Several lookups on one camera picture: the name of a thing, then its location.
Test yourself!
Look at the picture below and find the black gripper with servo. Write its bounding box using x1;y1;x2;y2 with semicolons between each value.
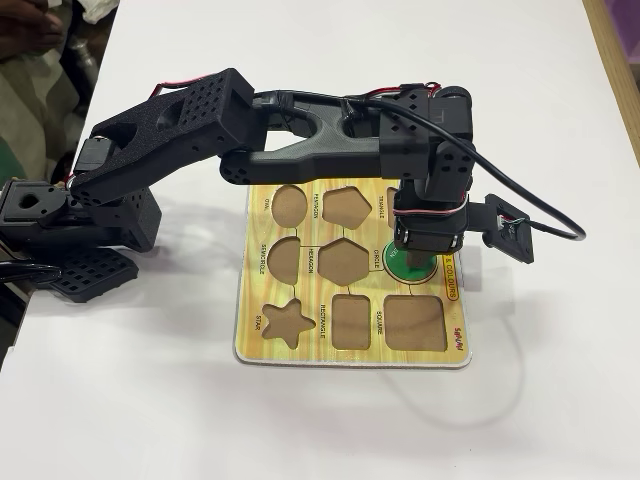
392;182;470;275

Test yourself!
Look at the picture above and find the green circle piece yellow pin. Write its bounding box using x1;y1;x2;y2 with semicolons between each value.
381;239;441;284

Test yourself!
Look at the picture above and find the black robot base with clamp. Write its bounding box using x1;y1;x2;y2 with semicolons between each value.
0;177;141;305

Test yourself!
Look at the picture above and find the wooden shape puzzle board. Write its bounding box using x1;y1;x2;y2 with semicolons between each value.
233;172;475;370

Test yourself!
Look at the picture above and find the person's bare hand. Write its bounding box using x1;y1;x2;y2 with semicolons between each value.
0;0;65;61

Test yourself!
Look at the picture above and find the light wooden edge strip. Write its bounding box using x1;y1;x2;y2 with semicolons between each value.
582;0;640;166

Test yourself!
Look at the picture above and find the steel bottle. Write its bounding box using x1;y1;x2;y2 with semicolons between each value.
67;39;97;109

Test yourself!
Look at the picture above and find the white crumpled cloth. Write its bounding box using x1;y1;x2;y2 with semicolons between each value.
81;0;120;25

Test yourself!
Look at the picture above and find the camouflage patterned clothing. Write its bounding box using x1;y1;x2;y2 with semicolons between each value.
0;49;76;184

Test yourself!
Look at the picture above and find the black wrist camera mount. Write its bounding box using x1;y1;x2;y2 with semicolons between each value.
468;193;536;265

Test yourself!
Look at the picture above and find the black camera cable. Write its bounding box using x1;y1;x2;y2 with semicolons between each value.
252;89;587;242

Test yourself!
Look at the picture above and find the black base cable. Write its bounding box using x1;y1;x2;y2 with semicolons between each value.
0;260;62;284

